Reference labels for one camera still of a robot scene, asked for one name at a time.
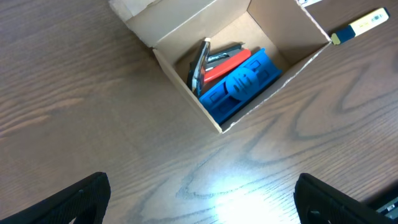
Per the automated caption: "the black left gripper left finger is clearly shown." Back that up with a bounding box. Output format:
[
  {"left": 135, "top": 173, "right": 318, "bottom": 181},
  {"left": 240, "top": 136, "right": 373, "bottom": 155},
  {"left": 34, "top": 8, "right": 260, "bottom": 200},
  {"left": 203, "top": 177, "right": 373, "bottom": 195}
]
[{"left": 1, "top": 172, "right": 111, "bottom": 224}]

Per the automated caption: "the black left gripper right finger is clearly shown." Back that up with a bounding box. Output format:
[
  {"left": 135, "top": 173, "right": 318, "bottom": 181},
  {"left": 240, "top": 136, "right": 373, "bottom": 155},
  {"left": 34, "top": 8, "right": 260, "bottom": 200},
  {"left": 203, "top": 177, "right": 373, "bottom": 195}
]
[{"left": 294, "top": 173, "right": 397, "bottom": 224}]

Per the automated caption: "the blue plastic holder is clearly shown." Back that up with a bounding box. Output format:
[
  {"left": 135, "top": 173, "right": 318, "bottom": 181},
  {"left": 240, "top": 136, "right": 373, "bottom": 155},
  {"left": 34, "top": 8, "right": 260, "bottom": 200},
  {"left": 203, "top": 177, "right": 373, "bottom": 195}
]
[{"left": 199, "top": 48, "right": 282, "bottom": 125}]

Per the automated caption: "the yellow highlighter with blue cap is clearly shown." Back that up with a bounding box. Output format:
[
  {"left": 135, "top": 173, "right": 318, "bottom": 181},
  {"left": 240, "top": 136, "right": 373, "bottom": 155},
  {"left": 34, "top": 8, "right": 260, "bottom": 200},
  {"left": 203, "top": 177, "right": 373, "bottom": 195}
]
[{"left": 330, "top": 7, "right": 390, "bottom": 45}]

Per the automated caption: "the brown cardboard box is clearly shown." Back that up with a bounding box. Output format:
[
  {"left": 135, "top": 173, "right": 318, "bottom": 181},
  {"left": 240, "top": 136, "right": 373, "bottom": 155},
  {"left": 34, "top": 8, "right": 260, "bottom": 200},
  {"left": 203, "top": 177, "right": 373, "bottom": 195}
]
[{"left": 109, "top": 0, "right": 331, "bottom": 133}]

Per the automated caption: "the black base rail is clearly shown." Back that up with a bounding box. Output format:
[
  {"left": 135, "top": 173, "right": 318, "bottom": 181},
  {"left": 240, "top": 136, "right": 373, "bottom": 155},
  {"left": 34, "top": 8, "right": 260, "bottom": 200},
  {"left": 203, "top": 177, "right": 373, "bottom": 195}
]
[{"left": 368, "top": 186, "right": 397, "bottom": 223}]

